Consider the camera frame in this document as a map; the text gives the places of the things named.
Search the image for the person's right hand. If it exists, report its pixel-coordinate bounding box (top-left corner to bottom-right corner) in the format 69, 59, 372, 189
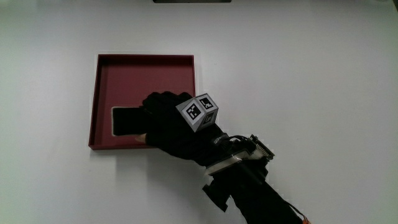
134, 91, 237, 167

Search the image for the black eraser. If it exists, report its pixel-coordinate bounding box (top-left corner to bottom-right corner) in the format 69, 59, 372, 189
111, 106, 152, 136

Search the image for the dark red tray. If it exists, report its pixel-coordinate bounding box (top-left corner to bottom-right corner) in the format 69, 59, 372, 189
88, 54, 196, 151

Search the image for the dark monitor base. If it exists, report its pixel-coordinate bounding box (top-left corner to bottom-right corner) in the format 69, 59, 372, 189
152, 0, 233, 4

